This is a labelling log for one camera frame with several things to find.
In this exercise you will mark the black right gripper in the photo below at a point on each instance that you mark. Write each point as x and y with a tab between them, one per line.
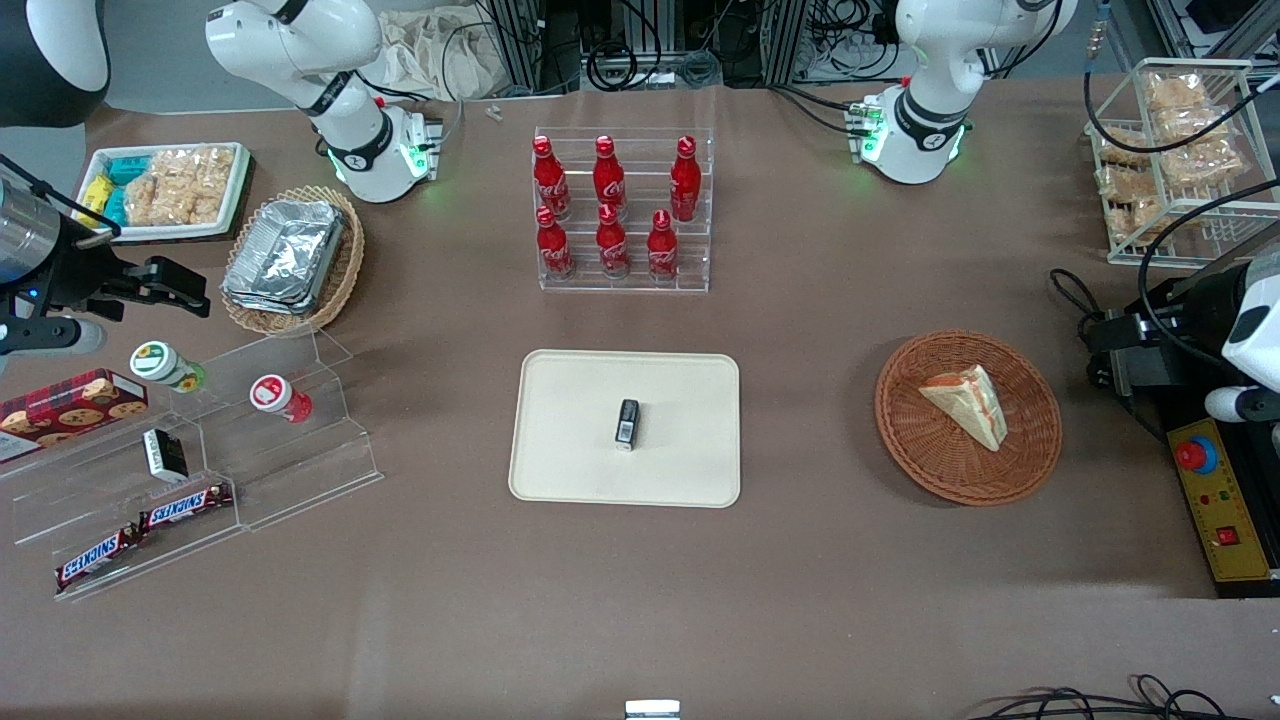
78	275

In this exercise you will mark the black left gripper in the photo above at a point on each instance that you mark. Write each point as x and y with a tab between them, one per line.
1192	305

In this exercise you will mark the triangular sandwich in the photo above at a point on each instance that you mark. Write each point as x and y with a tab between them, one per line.
968	405

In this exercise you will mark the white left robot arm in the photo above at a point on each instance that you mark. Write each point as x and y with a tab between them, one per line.
930	60

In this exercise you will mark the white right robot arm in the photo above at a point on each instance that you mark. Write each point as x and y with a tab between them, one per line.
350	120

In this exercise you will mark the white rectangular snack tray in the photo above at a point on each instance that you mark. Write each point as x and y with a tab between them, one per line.
238	200

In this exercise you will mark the oval tan wicker basket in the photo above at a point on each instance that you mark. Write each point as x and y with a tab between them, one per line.
352	255

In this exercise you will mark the round brown wicker basket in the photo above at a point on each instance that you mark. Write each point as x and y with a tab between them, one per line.
930	455

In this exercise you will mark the beige plastic tray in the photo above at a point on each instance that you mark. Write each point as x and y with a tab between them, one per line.
570	450

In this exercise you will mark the green lid snack cup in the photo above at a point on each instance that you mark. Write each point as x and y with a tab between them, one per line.
165	365

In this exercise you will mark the teal snack pack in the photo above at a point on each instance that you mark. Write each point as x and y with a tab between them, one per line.
116	207
127	168

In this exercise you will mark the large rice cracker bag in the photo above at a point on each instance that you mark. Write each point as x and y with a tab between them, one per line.
180	185

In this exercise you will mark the rice cracker snack bag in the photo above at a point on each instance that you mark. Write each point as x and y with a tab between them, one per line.
1200	152
1175	93
1135	200
1122	152

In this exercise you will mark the stack of foil trays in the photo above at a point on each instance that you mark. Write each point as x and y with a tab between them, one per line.
285	255

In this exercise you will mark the yellow snack pack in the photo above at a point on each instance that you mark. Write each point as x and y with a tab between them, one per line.
95	195

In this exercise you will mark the red lid snack cup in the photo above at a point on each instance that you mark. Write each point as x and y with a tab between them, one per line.
278	396

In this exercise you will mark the red emergency stop button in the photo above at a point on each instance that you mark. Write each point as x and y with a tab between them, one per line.
1193	455

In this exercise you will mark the red cookie box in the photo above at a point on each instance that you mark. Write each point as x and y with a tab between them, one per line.
70	412

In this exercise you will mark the small black white box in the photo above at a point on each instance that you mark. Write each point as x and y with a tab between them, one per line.
165	454

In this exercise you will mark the Snickers chocolate bar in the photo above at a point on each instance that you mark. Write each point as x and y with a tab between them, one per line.
186	507
98	558

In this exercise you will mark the clear acrylic stepped shelf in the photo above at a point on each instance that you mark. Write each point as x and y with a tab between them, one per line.
300	470

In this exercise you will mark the yellow control box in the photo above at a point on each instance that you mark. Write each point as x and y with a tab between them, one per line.
1235	520

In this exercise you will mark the beige cloth bag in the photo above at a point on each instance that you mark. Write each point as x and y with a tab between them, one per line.
440	55

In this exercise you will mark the red cola bottle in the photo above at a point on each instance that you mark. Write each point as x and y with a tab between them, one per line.
553	247
611	244
662	249
608	178
685	180
549	180

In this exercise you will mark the clear acrylic bottle rack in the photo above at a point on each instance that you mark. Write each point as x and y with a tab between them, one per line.
640	282

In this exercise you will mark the small black barcode pack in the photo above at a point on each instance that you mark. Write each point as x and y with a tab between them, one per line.
627	424

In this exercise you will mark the small white silver device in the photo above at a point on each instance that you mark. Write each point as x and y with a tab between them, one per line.
652	710

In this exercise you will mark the black bracket with grey plate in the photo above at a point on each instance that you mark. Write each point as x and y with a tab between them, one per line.
1140	365

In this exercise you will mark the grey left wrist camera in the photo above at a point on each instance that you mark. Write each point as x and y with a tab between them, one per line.
1240	403

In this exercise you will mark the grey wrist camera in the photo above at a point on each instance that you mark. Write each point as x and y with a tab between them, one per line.
1240	403
55	340

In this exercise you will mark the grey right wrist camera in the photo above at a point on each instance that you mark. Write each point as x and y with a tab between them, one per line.
55	340

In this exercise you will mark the aluminium frame rail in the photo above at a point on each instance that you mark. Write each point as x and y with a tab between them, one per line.
1215	30

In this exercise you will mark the aluminium frame post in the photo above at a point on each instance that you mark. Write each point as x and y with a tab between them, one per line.
788	35
520	40

